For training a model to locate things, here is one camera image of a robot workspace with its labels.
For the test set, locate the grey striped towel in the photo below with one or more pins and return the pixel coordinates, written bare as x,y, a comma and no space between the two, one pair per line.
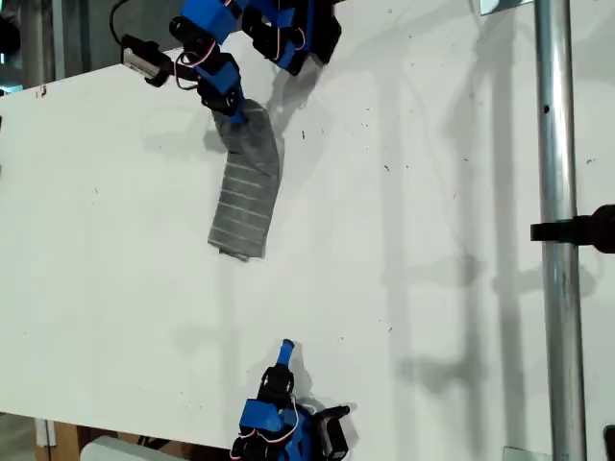
250,192

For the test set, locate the wooden table leg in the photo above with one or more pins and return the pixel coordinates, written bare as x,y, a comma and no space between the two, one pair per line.
65,444

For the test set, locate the black round object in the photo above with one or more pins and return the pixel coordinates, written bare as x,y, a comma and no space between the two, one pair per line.
7,36

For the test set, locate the black clamp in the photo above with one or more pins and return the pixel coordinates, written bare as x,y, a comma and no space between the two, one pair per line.
576,233

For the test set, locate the black rectangular object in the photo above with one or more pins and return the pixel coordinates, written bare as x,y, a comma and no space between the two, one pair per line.
610,444

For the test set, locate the wrist camera stalk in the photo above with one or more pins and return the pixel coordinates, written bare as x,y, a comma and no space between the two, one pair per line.
334,412

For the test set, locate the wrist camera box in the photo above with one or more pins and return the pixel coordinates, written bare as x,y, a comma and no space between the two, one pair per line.
336,439
144,57

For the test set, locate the steel post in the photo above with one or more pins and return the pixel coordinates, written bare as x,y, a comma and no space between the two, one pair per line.
559,336

